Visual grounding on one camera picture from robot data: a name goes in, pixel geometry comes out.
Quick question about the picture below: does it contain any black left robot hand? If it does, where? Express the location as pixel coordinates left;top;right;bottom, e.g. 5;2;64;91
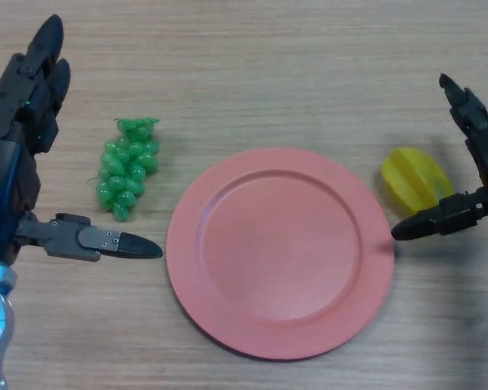
0;14;163;267

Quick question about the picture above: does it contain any yellow starfruit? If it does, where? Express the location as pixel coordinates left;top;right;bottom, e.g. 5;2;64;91
381;147;455;216

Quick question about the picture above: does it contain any pink round plate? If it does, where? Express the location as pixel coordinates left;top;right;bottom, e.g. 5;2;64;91
165;147;394;362

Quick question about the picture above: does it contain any green grape bunch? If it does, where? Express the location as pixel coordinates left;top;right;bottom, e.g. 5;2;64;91
85;116;163;223

